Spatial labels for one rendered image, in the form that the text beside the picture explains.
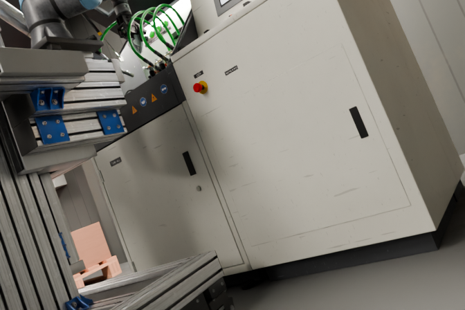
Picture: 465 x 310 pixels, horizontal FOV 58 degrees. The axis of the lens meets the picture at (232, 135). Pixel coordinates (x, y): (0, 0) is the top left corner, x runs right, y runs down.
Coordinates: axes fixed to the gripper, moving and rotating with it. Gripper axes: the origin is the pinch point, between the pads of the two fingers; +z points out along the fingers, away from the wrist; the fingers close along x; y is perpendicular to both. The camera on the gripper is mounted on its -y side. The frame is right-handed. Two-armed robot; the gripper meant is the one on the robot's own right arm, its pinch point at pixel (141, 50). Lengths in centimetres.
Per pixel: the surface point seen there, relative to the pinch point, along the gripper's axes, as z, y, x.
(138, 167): 56, 24, -4
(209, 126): 54, 25, 41
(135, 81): 3.4, -20.0, -30.8
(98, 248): 92, -64, -184
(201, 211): 84, 25, 22
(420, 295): 119, 51, 102
